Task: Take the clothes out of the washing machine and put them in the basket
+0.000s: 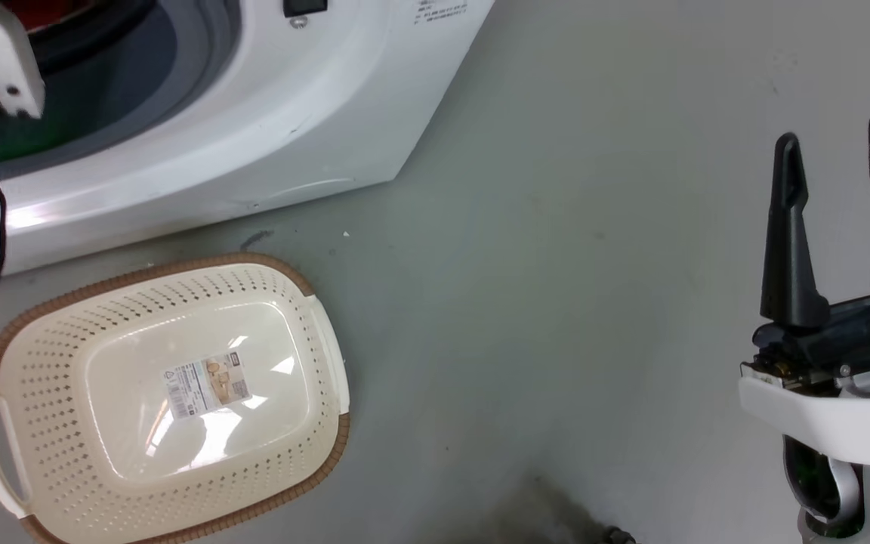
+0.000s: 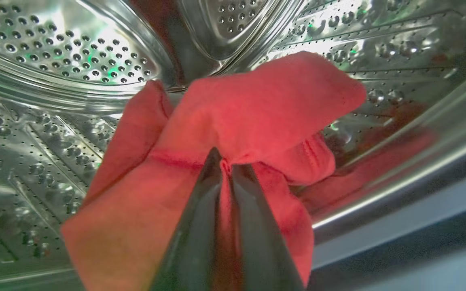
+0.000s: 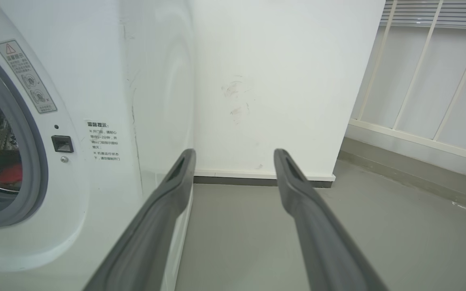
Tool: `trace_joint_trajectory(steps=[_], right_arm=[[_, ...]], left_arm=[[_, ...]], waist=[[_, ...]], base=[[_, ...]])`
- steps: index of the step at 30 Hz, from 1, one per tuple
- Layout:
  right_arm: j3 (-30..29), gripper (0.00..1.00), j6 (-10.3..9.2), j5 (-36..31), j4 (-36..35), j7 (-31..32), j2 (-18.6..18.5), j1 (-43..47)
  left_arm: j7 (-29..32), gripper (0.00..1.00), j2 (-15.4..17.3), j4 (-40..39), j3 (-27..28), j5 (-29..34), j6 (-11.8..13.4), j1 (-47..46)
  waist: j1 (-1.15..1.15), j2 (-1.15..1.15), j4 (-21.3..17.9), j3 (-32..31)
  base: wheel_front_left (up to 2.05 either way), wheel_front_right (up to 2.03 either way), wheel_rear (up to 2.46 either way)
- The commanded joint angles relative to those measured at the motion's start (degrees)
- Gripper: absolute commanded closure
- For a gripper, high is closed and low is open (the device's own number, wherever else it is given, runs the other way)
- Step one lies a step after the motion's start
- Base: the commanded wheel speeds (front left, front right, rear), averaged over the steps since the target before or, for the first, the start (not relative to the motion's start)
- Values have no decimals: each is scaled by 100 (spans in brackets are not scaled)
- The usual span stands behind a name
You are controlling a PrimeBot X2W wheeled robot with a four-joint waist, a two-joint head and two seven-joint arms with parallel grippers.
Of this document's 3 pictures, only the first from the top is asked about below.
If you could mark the red garment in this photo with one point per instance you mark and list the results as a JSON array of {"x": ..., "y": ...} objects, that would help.
[{"x": 46, "y": 11}]

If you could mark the white front-load washing machine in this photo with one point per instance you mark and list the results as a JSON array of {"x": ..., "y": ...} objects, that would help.
[{"x": 314, "y": 113}]

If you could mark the black door latch socket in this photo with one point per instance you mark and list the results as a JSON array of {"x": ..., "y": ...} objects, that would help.
[{"x": 304, "y": 7}]

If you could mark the paper basket label sticker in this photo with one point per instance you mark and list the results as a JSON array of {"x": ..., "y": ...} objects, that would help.
[{"x": 207, "y": 385}]

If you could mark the dark robot base part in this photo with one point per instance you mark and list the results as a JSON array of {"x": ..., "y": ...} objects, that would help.
[{"x": 619, "y": 535}]

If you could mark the printed washer label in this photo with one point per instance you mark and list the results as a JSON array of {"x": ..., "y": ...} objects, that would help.
[{"x": 441, "y": 9}]

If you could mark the green garment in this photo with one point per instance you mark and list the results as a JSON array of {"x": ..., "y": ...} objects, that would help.
[{"x": 27, "y": 140}]

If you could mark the cream perforated laundry basket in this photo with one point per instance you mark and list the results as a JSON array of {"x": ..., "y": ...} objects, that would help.
[{"x": 103, "y": 423}]

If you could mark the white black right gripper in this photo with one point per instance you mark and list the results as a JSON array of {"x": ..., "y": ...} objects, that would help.
[{"x": 850, "y": 408}]

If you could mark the grey rubber door gasket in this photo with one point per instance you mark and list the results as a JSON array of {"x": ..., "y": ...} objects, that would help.
[{"x": 178, "y": 68}]

